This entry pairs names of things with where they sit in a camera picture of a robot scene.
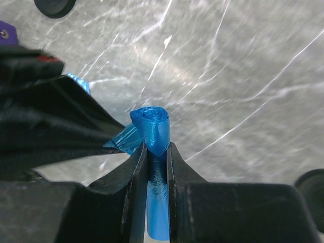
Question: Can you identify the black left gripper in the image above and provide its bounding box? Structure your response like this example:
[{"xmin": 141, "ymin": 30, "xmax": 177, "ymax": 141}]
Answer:
[{"xmin": 1, "ymin": 47, "xmax": 124, "ymax": 144}]

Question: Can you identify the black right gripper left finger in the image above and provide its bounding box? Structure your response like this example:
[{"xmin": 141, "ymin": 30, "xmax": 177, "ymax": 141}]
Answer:
[{"xmin": 1, "ymin": 145, "xmax": 148, "ymax": 242}]

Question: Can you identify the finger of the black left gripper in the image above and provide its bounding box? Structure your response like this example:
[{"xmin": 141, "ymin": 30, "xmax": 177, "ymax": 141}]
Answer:
[{"xmin": 1, "ymin": 141, "xmax": 122, "ymax": 175}]

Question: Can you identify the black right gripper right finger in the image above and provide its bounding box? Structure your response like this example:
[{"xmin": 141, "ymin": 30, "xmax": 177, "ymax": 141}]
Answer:
[{"xmin": 167, "ymin": 143, "xmax": 321, "ymax": 242}]

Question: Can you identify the black right mic stand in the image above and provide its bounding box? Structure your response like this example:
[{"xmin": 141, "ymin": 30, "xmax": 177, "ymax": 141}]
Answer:
[{"xmin": 294, "ymin": 169, "xmax": 323, "ymax": 233}]

